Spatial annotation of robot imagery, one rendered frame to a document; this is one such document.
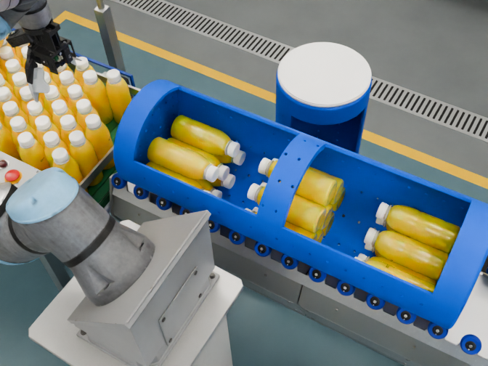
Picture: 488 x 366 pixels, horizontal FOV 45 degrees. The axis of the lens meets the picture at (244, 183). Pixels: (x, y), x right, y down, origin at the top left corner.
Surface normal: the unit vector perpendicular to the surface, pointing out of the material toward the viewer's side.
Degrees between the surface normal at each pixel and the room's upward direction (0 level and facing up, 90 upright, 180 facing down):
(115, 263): 31
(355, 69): 0
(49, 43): 90
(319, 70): 0
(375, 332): 71
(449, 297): 65
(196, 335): 0
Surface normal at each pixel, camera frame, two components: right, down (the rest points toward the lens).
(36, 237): -0.36, 0.66
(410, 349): -0.48, 0.46
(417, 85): -0.04, -0.61
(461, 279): -0.38, 0.09
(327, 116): 0.02, 0.79
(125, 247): 0.48, -0.48
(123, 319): -0.62, -0.69
